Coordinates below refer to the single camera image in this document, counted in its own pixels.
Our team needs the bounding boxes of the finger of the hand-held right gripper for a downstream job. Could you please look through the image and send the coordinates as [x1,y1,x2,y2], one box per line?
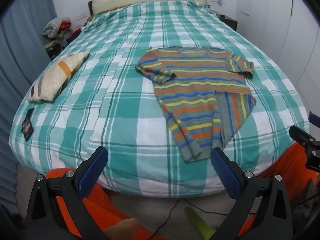
[309,111,320,125]
[289,124,320,173]

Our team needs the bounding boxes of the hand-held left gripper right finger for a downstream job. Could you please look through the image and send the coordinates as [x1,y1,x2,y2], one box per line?
[211,147,293,240]

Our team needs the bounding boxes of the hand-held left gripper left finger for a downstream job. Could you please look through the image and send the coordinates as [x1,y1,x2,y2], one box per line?
[25,146,108,240]

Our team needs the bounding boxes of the striped knitted sweater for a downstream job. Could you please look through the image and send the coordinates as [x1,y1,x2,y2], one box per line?
[135,46,257,163]

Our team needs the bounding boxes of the pile of clothes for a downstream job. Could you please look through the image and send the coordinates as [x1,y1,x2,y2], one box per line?
[41,16,83,60]

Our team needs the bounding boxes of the orange fuzzy cloth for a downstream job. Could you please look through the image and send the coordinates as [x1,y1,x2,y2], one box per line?
[42,142,320,240]

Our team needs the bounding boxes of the yellow-green floor object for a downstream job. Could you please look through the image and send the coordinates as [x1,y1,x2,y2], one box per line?
[184,207,217,240]

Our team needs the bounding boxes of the green plaid bed blanket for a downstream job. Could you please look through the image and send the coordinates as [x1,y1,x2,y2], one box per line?
[9,0,310,198]

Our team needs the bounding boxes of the tan rounded object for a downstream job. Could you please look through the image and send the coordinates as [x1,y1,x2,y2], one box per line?
[104,218,140,240]

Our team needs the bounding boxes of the dark patterned pouch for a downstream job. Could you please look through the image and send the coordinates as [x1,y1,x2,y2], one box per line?
[21,108,35,141]

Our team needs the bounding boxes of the white wardrobe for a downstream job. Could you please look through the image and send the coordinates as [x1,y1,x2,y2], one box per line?
[235,0,320,120]

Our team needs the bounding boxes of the cream striped pillow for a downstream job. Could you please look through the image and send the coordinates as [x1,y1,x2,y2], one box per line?
[27,52,90,103]

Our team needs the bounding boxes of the dark nightstand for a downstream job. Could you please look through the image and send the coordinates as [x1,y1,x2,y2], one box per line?
[219,14,238,32]

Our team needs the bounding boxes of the blue curtain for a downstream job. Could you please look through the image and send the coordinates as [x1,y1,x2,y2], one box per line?
[0,0,58,215]

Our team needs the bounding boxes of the black floor cable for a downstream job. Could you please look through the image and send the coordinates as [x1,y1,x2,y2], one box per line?
[147,197,258,240]

